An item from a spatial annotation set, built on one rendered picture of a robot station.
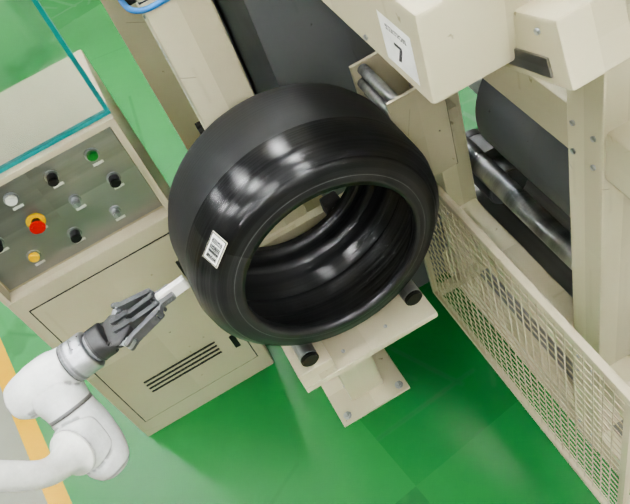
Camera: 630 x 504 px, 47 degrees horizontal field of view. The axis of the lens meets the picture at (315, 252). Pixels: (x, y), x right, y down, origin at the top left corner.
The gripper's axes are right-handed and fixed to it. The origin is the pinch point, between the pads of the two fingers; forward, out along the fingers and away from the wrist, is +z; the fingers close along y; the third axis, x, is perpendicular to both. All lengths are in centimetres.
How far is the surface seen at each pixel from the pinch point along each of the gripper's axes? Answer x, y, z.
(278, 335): 17.8, -11.8, 11.6
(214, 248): -12.2, -9.7, 14.3
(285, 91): -16.4, 10.2, 42.3
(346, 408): 122, 24, 2
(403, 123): 18, 19, 63
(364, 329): 45, -5, 26
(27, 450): 106, 82, -113
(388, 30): -43, -27, 56
